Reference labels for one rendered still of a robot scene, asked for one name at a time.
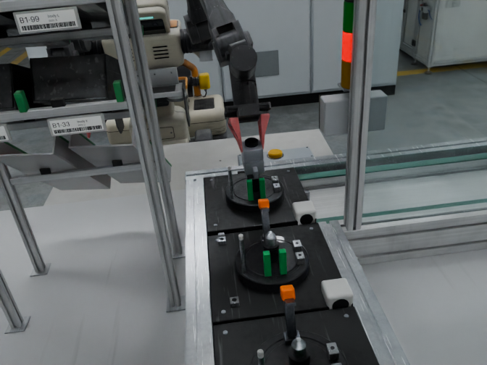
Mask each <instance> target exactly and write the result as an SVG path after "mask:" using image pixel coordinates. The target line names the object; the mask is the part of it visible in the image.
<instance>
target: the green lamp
mask: <svg viewBox="0 0 487 365"><path fill-rule="evenodd" d="M353 13H354V3H351V2H346V1H344V17H343V31H344V32H345V33H352V29H353Z"/></svg>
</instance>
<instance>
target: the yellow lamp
mask: <svg viewBox="0 0 487 365"><path fill-rule="evenodd" d="M350 77H351V62H345V61H344V60H341V87H343V88H345V89H350Z"/></svg>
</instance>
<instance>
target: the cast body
mask: <svg viewBox="0 0 487 365"><path fill-rule="evenodd" d="M242 147H243V153H241V158H242V163H243V168H244V172H245V174H246V175H253V176H254V179H259V173H264V172H265V163H264V160H263V159H264V156H263V147H262V144H261V141H260V140H258V139H256V138H247V139H246V140H245V141H242Z"/></svg>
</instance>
